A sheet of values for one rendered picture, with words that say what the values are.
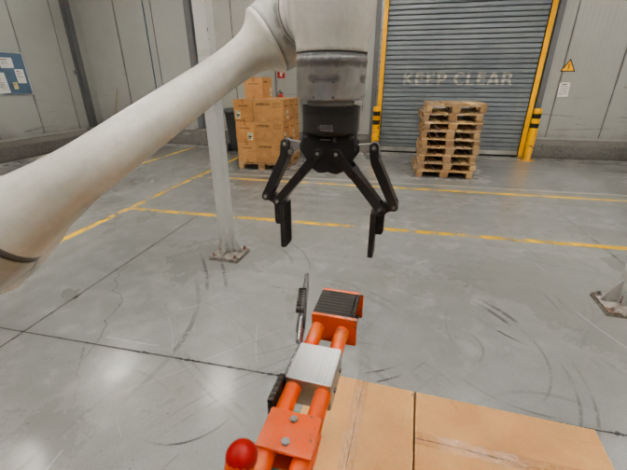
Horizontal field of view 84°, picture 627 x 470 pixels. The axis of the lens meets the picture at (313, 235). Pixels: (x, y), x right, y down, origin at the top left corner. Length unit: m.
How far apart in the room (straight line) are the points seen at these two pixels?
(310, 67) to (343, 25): 0.06
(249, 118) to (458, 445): 6.63
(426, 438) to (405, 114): 8.50
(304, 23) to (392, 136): 8.97
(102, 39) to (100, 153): 11.96
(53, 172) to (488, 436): 1.39
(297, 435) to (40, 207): 0.37
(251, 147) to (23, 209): 6.95
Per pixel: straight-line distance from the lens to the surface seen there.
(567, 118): 10.22
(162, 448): 2.12
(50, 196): 0.48
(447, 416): 1.48
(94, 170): 0.47
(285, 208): 0.53
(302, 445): 0.43
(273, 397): 0.47
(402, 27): 9.39
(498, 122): 9.69
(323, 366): 0.50
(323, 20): 0.45
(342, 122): 0.46
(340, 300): 0.61
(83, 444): 2.30
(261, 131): 7.23
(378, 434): 1.38
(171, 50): 11.16
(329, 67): 0.45
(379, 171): 0.48
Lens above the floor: 1.63
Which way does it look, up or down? 24 degrees down
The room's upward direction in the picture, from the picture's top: straight up
